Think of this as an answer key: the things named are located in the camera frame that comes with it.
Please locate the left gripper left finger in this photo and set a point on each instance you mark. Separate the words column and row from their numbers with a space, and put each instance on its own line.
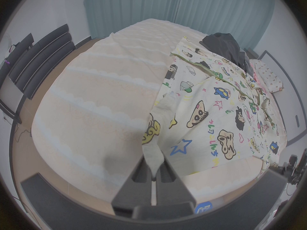
column 127, row 195

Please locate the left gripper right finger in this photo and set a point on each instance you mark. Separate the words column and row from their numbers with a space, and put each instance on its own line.
column 177, row 193

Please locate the white printed pyjama top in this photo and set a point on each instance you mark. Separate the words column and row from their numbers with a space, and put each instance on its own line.
column 211, row 92

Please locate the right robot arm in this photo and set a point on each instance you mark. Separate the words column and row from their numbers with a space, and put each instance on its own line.
column 293, row 174

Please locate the bed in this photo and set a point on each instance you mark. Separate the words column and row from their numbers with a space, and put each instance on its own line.
column 96, row 92

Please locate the pink garment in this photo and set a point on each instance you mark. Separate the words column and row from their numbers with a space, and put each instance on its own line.
column 256, row 78

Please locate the grey garment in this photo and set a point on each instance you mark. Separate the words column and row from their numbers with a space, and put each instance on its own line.
column 248, row 63

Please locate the white printed pillow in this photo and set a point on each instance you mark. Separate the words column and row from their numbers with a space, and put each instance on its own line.
column 271, row 75

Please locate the black garment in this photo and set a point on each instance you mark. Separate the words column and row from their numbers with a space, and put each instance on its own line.
column 223, row 44

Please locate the grey bedside table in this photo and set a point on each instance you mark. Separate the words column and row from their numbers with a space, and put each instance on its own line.
column 251, row 53

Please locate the blue-green curtain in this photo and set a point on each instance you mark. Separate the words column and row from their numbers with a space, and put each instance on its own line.
column 144, row 3

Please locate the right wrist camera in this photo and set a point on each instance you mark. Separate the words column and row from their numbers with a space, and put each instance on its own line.
column 293, row 160

